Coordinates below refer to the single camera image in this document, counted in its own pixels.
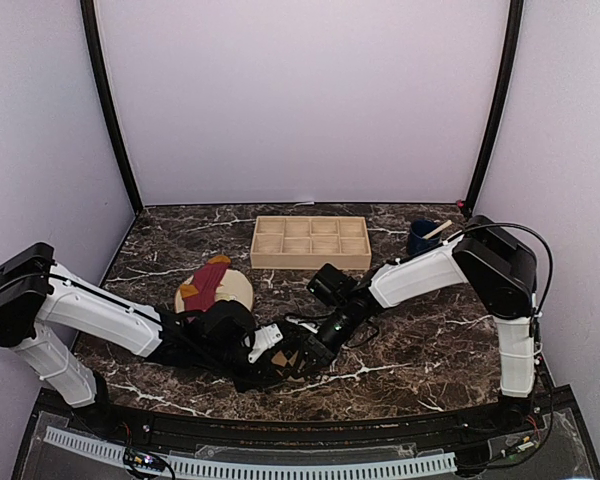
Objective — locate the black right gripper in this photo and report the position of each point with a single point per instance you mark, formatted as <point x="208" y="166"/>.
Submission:
<point x="319" y="351"/>

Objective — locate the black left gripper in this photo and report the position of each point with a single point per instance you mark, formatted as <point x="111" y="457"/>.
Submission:
<point x="254" y="378"/>

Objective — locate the brown beige argyle sock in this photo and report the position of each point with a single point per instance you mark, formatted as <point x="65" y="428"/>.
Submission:
<point x="290" y="365"/>

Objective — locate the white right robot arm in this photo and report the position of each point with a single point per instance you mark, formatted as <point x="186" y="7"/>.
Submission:
<point x="501" y="270"/>

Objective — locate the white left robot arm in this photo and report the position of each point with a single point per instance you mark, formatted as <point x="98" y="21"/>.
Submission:
<point x="36" y="293"/>

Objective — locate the round beige plate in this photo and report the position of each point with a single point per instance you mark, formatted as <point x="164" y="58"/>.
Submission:
<point x="234" y="286"/>

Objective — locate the purple maroon striped sock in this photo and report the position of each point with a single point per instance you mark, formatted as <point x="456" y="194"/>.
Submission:
<point x="199" y="294"/>

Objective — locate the wooden compartment tray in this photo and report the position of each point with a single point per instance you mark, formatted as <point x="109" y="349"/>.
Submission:
<point x="309" y="242"/>

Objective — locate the blue enamel mug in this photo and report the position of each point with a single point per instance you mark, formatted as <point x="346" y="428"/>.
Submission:
<point x="417" y="241"/>

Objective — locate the pale wooden stick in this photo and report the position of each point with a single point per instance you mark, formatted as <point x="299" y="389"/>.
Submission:
<point x="440" y="228"/>

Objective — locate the white slotted cable duct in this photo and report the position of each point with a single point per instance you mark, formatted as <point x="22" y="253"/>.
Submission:
<point x="221" y="462"/>

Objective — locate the black front rail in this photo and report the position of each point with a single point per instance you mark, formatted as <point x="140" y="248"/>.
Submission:
<point x="163" y="430"/>

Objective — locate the black right frame post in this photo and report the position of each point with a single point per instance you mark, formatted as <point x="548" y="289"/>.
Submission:
<point x="501" y="89"/>

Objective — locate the black frame post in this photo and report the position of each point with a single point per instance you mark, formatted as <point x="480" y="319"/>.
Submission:
<point x="501" y="89"/>
<point x="106" y="100"/>

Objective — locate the black left frame post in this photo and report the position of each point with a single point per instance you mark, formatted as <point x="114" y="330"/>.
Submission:
<point x="106" y="100"/>

